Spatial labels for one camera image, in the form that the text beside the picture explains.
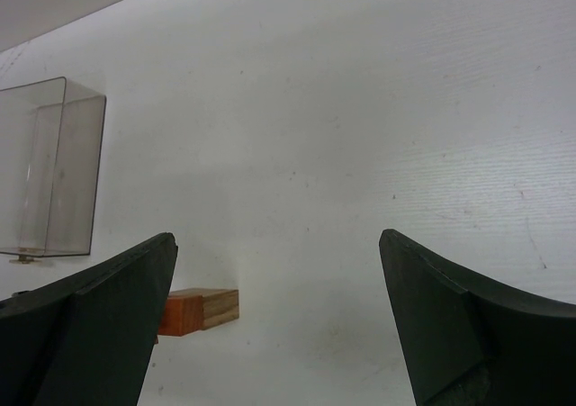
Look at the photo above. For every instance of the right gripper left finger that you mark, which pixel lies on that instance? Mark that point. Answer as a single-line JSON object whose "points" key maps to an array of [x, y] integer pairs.
{"points": [[87, 338]]}

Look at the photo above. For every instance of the light wood block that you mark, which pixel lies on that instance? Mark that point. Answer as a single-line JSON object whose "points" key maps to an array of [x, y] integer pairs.
{"points": [[219, 306]]}

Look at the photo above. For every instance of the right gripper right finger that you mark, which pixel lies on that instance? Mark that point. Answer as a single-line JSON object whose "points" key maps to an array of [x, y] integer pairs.
{"points": [[468, 339]]}

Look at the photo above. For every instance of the clear plastic box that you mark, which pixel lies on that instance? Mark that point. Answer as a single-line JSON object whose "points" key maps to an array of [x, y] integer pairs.
{"points": [[51, 143]]}

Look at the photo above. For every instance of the long red-brown wood block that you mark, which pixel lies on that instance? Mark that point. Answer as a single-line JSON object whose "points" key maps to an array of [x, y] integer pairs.
{"points": [[183, 313]]}

